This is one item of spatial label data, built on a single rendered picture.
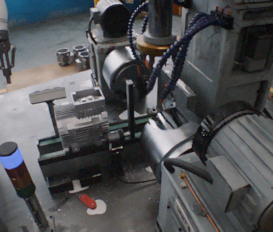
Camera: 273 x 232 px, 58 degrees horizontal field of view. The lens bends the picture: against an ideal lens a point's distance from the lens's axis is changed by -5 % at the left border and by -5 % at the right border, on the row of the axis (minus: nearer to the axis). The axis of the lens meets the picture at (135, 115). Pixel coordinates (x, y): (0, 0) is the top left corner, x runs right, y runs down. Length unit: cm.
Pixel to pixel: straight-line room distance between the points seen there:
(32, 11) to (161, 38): 568
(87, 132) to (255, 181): 70
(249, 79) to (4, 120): 134
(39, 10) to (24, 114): 504
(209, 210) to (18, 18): 619
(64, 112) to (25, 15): 556
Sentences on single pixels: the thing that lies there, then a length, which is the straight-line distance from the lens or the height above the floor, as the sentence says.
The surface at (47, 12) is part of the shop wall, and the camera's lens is 659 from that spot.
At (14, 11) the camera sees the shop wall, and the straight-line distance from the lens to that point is 648.
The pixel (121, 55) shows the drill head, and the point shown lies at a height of 116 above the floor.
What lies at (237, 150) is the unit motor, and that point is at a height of 134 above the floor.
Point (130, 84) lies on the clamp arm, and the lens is 89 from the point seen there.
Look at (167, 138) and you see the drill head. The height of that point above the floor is 114.
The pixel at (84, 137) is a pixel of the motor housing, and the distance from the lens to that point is 104.
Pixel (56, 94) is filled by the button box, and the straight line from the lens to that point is 125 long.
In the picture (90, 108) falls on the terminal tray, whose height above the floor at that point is 111.
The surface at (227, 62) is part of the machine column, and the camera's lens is 100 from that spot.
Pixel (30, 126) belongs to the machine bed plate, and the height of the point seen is 80.
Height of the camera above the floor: 169
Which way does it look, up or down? 37 degrees down
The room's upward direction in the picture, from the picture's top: 1 degrees counter-clockwise
